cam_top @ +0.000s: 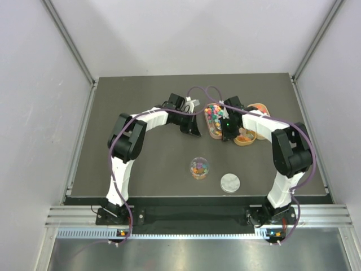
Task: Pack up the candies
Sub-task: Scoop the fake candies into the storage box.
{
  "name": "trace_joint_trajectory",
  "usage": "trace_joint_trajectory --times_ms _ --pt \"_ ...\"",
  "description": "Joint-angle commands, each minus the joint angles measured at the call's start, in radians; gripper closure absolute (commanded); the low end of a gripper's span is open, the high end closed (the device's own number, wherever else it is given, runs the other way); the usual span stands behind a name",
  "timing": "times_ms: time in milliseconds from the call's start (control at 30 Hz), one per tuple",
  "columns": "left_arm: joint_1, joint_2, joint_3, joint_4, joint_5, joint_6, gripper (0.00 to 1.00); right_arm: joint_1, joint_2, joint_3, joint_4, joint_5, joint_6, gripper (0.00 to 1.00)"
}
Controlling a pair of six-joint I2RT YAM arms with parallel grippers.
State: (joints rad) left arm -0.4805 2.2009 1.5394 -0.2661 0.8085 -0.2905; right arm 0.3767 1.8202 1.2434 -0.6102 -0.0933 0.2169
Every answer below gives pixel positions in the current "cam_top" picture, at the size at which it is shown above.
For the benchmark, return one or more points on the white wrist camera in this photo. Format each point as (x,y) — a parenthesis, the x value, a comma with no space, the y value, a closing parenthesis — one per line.
(225,113)
(190,105)

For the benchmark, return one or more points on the yellow tray of popsicle candies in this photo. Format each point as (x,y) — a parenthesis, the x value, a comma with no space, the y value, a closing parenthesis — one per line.
(245,138)

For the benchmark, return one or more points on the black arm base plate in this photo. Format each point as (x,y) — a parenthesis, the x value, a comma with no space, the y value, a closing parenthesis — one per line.
(238,215)

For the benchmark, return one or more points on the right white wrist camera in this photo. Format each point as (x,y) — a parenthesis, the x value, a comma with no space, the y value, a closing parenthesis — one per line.
(225,113)

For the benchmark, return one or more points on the clear round plastic jar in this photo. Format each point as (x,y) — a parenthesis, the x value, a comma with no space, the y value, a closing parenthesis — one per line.
(199,168)

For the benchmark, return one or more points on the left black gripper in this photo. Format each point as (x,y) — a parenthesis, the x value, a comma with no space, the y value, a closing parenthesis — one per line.
(189,124)

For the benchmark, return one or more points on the clear round jar lid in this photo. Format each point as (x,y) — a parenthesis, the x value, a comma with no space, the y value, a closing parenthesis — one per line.
(230,183)

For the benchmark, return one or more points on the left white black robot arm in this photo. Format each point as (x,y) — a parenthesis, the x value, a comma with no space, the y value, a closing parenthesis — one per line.
(126,142)

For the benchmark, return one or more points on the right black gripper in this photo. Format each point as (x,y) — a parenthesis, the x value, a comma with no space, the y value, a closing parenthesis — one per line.
(227,135)

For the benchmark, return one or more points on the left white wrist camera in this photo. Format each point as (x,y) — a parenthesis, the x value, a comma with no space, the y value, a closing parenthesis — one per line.
(190,105)

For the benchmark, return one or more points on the slotted cable duct rail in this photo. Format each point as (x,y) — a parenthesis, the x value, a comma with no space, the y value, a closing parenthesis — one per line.
(120,234)

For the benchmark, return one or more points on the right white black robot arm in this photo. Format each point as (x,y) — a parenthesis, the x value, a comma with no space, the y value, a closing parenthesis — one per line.
(292,153)

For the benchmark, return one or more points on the pink tray of block candies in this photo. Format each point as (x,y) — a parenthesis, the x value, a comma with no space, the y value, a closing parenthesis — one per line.
(213,114)

